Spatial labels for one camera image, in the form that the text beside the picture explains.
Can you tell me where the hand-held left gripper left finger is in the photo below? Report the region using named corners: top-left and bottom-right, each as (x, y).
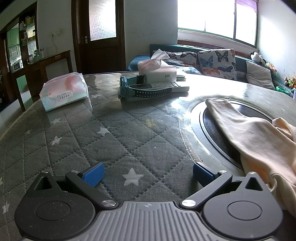
top-left (25, 162), bottom-right (119, 210)

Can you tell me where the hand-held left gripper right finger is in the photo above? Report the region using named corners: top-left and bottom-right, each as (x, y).
top-left (181, 162), bottom-right (272, 211)

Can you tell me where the cream long-sleeve shirt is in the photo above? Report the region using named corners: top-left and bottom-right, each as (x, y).
top-left (205, 98), bottom-right (296, 218)

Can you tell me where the round black glass turntable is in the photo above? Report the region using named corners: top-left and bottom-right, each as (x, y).
top-left (190, 98), bottom-right (275, 174)

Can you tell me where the sealed pink tissue pack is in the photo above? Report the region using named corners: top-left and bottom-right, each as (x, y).
top-left (39, 72), bottom-right (88, 112)

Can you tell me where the white flat electronic device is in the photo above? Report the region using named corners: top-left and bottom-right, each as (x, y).
top-left (129, 81), bottom-right (190, 93)

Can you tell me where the butterfly print pillow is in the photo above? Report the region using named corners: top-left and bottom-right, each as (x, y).
top-left (165, 51), bottom-right (199, 75)
top-left (197, 49), bottom-right (237, 80)

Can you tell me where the opened pink tissue pack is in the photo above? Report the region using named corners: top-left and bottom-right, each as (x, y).
top-left (137, 49), bottom-right (177, 82)

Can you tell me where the grey pillow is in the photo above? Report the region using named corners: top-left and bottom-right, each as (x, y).
top-left (245, 61), bottom-right (275, 90)

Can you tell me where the dark wooden sideboard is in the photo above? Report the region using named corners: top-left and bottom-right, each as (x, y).
top-left (10, 50), bottom-right (71, 112)

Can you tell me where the blue sofa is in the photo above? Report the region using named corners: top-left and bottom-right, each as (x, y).
top-left (126, 44), bottom-right (296, 100)

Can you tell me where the dark wooden door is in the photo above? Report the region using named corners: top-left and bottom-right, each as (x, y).
top-left (72, 0), bottom-right (126, 75)

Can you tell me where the pile of small toys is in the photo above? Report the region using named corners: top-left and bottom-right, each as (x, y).
top-left (283, 76), bottom-right (296, 90)

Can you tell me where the panda plush toy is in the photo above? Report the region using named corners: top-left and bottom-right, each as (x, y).
top-left (250, 51), bottom-right (266, 65)

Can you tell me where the dark wooden display cabinet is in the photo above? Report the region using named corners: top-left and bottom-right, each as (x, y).
top-left (0, 1), bottom-right (38, 73)

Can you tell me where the window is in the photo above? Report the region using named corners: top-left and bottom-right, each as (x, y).
top-left (178, 0), bottom-right (259, 47)

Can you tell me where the purple window blind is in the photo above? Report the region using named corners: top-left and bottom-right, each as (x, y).
top-left (236, 0), bottom-right (258, 12)

